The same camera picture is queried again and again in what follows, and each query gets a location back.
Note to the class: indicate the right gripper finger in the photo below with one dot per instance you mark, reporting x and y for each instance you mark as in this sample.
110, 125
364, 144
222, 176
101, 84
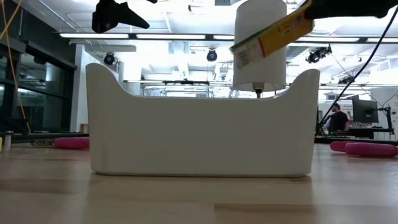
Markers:
348, 7

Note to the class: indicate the yellow green crayon box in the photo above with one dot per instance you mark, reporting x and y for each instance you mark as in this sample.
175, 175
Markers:
280, 34

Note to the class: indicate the black ceiling dome camera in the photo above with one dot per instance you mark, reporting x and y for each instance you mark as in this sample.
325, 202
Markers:
109, 59
211, 56

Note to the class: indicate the table lamp white shade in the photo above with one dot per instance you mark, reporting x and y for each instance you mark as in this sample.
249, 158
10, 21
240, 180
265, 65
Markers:
264, 74

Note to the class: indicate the small grey metal post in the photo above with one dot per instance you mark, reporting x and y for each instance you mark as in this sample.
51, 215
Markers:
7, 141

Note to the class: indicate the white plastic storage bin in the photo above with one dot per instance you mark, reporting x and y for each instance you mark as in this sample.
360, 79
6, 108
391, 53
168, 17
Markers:
202, 137

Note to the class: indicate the black computer monitor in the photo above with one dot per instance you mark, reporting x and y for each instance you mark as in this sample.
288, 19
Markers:
365, 111

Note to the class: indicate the black ceiling spotlight cluster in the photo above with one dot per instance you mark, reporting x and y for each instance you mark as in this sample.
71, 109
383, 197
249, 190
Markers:
318, 55

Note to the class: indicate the person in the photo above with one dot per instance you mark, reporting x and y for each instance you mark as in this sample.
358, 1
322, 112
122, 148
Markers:
338, 119

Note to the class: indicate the ceiling light strip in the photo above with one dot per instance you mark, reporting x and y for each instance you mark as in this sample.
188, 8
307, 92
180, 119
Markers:
171, 36
342, 39

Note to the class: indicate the black background desk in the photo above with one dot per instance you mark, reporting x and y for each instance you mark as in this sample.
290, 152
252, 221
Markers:
363, 132

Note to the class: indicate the small cardboard box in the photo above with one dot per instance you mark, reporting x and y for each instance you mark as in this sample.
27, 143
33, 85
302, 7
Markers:
84, 128

